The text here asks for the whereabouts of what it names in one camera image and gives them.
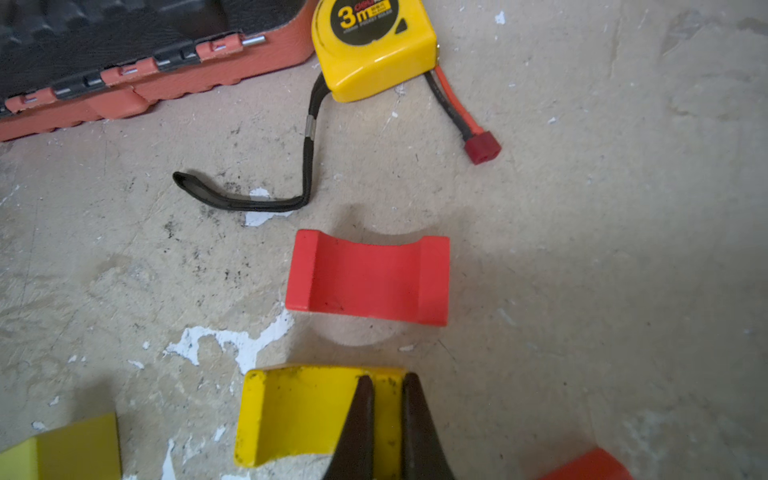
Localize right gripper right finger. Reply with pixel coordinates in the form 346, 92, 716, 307
401, 372, 455, 479

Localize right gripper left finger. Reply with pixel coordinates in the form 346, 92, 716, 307
323, 376, 375, 480

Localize yellow arch block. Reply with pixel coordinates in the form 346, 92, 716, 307
234, 364, 406, 479

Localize red arch block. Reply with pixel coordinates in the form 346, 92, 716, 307
286, 230, 450, 327

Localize lime cube block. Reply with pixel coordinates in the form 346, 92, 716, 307
1, 413, 122, 480

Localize yellow tape measure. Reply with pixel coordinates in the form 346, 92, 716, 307
173, 0, 442, 213

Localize black tool case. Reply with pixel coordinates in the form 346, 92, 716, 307
1, 0, 316, 141

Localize red connector cable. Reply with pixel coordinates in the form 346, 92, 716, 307
423, 62, 503, 166

